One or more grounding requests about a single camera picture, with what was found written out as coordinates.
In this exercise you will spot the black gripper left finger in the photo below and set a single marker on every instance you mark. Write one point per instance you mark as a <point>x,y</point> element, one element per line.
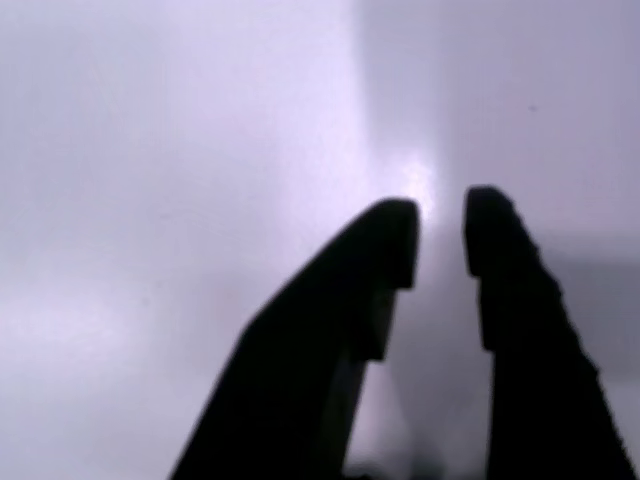
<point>305,350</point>

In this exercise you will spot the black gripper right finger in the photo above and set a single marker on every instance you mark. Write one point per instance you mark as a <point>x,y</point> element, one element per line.
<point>530,360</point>

